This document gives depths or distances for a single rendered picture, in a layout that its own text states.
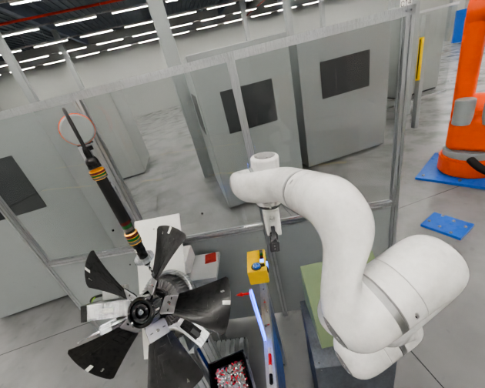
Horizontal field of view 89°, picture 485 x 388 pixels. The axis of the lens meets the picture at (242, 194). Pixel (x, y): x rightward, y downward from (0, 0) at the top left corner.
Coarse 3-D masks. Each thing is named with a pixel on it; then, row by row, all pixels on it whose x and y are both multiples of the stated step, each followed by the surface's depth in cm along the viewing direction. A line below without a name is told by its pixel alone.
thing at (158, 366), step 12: (168, 336) 102; (156, 348) 98; (168, 348) 100; (180, 348) 103; (156, 360) 96; (168, 360) 98; (180, 360) 100; (192, 360) 102; (156, 372) 95; (168, 372) 96; (180, 372) 98; (192, 372) 100; (156, 384) 94; (168, 384) 95; (180, 384) 97; (192, 384) 98
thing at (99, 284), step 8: (88, 256) 108; (96, 256) 105; (88, 264) 109; (96, 264) 106; (88, 272) 111; (96, 272) 107; (104, 272) 105; (88, 280) 113; (96, 280) 110; (104, 280) 107; (112, 280) 104; (96, 288) 114; (104, 288) 112; (112, 288) 107; (120, 288) 104
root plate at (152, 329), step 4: (160, 320) 104; (164, 320) 105; (152, 324) 102; (156, 324) 103; (160, 324) 104; (164, 324) 105; (148, 328) 100; (152, 328) 101; (156, 328) 102; (160, 328) 103; (164, 328) 104; (168, 328) 105; (148, 332) 100; (152, 332) 101; (156, 332) 101; (160, 332) 102; (164, 332) 103; (168, 332) 104; (148, 336) 99; (152, 336) 100; (156, 336) 101; (160, 336) 101; (152, 340) 99
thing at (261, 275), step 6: (252, 252) 137; (258, 252) 136; (264, 252) 135; (252, 258) 132; (258, 258) 131; (264, 258) 130; (252, 264) 128; (252, 270) 125; (258, 270) 124; (264, 270) 123; (252, 276) 125; (258, 276) 125; (264, 276) 125; (252, 282) 127; (258, 282) 127; (264, 282) 127
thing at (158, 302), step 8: (144, 296) 99; (152, 296) 102; (160, 296) 108; (136, 304) 100; (144, 304) 98; (152, 304) 98; (160, 304) 103; (128, 312) 98; (136, 312) 99; (144, 312) 99; (152, 312) 97; (136, 320) 98; (144, 320) 97; (152, 320) 97
